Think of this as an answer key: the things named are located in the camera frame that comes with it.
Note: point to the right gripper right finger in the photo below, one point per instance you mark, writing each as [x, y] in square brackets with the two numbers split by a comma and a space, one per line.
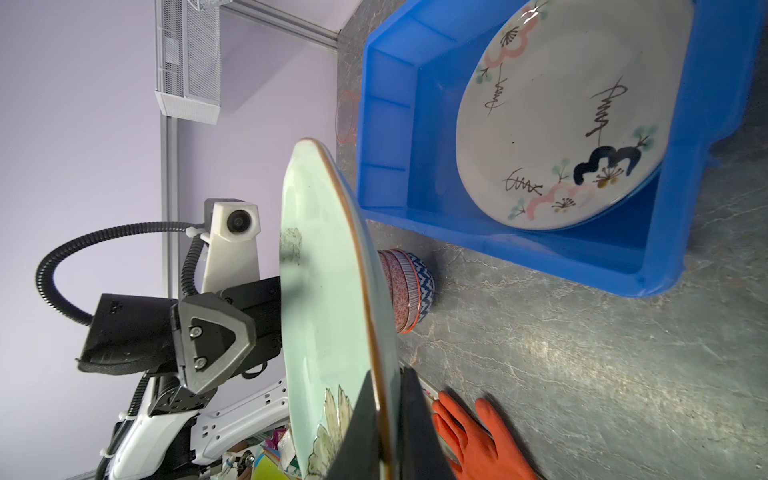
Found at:
[420, 454]

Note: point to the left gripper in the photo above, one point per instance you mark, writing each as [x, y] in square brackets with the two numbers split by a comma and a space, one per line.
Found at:
[217, 335]

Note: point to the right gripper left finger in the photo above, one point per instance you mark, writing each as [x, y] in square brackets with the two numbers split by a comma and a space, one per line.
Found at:
[358, 457]

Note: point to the mint green flower plate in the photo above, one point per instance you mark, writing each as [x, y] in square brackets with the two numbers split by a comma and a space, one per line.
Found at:
[337, 315]

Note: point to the cream floral plate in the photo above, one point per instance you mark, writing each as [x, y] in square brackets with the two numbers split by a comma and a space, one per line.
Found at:
[570, 107]

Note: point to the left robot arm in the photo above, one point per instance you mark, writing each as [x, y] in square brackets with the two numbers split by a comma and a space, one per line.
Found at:
[168, 432]

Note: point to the blue plastic bin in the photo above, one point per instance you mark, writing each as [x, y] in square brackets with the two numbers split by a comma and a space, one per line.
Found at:
[415, 69]

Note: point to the red rubber glove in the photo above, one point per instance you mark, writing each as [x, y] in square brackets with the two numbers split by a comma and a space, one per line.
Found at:
[483, 445]

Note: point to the pink transparent cup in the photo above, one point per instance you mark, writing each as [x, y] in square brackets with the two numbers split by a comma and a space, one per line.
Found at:
[347, 117]

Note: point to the white mesh basket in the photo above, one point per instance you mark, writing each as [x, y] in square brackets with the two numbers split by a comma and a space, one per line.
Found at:
[188, 60]

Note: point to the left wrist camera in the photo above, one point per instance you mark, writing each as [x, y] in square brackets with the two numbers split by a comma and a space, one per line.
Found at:
[230, 230]

